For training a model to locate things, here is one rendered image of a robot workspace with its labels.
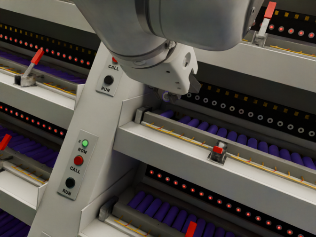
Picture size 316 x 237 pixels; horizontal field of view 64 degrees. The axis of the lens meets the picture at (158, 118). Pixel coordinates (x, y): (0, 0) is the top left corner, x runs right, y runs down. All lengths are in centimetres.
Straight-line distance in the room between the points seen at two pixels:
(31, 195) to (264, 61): 50
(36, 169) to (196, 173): 37
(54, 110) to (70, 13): 20
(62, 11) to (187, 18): 46
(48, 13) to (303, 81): 51
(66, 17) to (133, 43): 38
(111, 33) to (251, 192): 31
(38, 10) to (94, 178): 38
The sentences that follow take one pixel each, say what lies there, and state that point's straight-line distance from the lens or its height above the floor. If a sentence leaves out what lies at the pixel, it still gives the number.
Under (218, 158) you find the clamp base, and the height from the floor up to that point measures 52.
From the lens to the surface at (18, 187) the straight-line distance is 61.
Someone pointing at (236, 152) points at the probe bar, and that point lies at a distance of 46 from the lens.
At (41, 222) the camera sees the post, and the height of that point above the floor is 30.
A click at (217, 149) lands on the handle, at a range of 36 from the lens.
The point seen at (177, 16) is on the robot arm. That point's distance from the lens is 17.
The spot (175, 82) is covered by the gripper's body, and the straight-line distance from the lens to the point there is 32.
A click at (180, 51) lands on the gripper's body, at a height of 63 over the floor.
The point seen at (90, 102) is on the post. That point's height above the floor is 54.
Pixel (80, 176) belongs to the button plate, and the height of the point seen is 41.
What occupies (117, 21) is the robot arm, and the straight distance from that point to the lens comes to 21.
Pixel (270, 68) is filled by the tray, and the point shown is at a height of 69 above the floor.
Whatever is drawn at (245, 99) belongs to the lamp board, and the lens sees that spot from 58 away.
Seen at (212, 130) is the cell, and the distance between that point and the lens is 51.
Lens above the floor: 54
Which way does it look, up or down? 2 degrees up
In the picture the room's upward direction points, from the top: 20 degrees clockwise
